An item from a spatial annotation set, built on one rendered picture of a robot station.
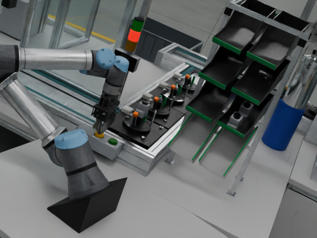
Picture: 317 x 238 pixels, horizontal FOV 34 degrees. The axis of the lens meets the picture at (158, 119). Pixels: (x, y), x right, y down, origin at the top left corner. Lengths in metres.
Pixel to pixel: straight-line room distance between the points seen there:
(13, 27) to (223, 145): 1.59
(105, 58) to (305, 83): 1.35
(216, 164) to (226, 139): 0.13
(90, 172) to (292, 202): 1.36
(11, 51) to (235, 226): 1.14
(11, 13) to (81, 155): 1.62
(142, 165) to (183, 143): 0.21
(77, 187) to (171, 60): 1.87
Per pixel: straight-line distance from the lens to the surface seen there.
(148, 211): 2.10
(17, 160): 2.16
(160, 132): 2.45
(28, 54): 1.88
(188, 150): 2.29
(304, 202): 2.88
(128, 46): 2.45
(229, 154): 2.29
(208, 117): 2.22
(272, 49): 2.17
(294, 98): 2.95
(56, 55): 1.90
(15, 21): 3.28
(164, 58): 3.56
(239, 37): 2.18
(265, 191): 2.59
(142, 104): 2.36
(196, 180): 2.42
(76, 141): 1.84
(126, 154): 2.29
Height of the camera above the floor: 2.05
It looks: 25 degrees down
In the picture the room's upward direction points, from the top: 20 degrees clockwise
